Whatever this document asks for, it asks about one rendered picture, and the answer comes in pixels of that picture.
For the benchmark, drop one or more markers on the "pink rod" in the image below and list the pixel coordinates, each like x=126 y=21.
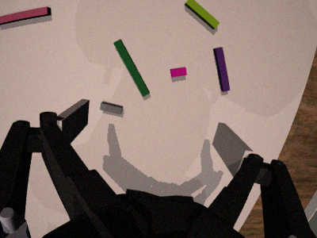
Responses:
x=24 y=15

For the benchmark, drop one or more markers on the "small magenta block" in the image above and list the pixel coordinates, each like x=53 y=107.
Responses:
x=178 y=71

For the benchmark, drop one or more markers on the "purple rod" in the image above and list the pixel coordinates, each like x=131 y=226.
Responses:
x=222 y=69

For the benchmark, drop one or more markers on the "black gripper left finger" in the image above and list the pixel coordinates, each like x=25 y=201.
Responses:
x=80 y=189

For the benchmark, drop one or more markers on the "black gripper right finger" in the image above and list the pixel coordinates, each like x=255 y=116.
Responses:
x=283 y=213

